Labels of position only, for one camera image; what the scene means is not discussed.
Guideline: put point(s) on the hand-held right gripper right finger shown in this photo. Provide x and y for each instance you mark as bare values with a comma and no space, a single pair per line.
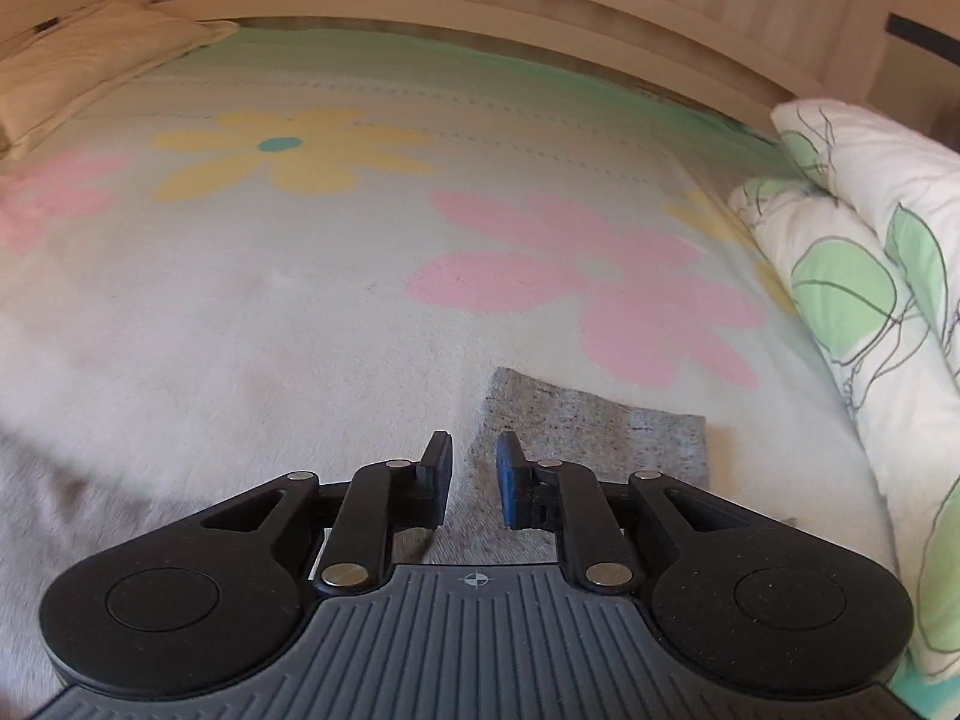
510,484

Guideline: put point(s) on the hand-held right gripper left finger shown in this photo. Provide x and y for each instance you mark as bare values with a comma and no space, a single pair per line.
441,476

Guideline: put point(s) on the grey pants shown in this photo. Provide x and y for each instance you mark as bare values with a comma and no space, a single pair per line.
600,439

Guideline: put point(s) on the white green patterned pillow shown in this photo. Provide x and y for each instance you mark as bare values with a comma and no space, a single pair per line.
847,292

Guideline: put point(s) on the cream pillow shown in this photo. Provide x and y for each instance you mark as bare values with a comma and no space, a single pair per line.
82,60

